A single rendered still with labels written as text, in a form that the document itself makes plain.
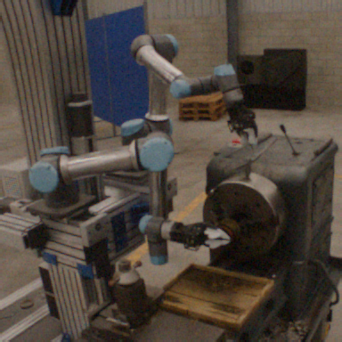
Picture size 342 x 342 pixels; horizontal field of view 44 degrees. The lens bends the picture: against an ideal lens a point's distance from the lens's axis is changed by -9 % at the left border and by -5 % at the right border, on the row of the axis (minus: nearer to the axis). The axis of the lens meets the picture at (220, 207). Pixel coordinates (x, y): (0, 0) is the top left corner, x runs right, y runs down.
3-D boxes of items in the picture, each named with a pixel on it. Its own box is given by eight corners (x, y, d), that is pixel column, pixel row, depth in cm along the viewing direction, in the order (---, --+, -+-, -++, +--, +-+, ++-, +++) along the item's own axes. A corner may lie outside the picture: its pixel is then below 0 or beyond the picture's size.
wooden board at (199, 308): (191, 270, 180) (190, 261, 178) (273, 289, 164) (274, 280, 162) (148, 306, 155) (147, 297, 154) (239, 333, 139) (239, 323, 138)
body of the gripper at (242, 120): (231, 134, 171) (220, 106, 169) (240, 130, 178) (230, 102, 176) (248, 130, 167) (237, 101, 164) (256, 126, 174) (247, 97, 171)
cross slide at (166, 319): (114, 305, 146) (112, 294, 144) (226, 341, 127) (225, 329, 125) (82, 330, 132) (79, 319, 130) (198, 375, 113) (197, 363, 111)
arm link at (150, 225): (150, 231, 175) (149, 211, 172) (174, 236, 170) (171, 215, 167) (139, 239, 169) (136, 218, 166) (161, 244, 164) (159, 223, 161)
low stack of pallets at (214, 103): (198, 111, 1057) (197, 93, 1041) (232, 111, 1032) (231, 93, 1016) (177, 121, 947) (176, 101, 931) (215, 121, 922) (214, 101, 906)
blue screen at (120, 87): (72, 126, 980) (59, 20, 892) (104, 120, 1017) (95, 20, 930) (131, 163, 649) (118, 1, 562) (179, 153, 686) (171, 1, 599)
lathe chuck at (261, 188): (211, 238, 190) (215, 166, 177) (280, 257, 177) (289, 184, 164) (200, 246, 183) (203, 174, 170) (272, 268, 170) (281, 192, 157)
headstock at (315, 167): (256, 199, 250) (254, 131, 236) (337, 212, 229) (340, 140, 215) (202, 243, 202) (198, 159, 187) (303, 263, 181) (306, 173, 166)
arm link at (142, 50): (121, 31, 183) (183, 81, 160) (142, 30, 189) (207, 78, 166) (118, 55, 190) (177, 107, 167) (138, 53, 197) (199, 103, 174)
